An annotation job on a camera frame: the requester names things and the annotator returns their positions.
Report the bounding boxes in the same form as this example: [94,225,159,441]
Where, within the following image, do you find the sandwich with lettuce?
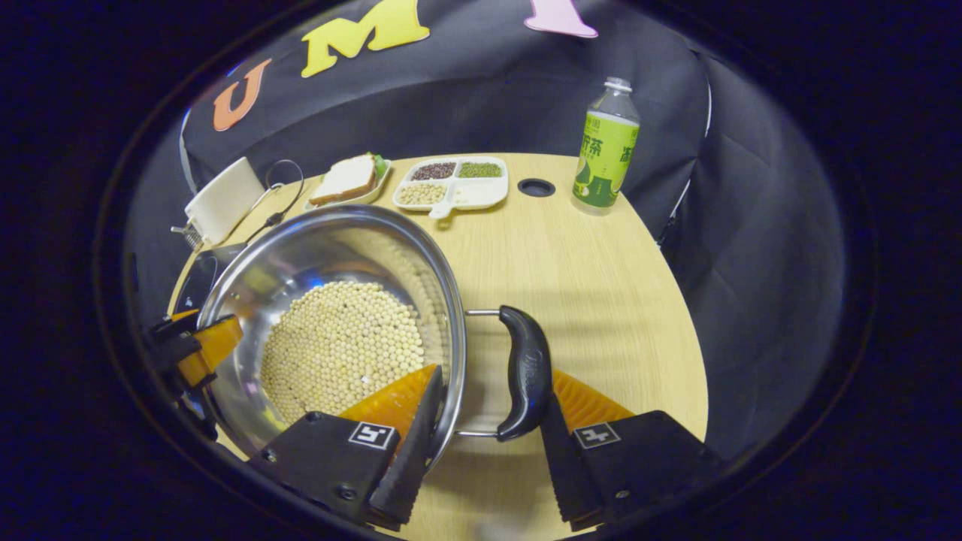
[310,153,388,207]

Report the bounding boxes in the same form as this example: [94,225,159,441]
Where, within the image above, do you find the pile of soybeans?
[259,282,427,425]

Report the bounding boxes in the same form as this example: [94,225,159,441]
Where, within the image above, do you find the green label tea bottle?
[571,77,641,217]

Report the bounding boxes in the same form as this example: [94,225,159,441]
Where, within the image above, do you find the black power cable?
[244,159,305,245]

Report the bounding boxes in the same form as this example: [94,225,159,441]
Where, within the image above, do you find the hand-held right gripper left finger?
[248,364,446,530]

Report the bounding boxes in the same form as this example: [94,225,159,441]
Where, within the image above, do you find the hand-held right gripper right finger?
[540,368,728,533]

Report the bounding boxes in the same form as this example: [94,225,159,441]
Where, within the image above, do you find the steel pot with black handles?
[197,204,555,459]

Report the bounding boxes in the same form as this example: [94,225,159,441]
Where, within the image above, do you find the white divided dish of beans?
[392,156,510,219]

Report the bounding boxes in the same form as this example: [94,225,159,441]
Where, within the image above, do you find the white toaster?
[184,156,268,246]

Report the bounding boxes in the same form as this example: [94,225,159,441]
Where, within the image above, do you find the black induction cooktop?
[173,242,249,316]

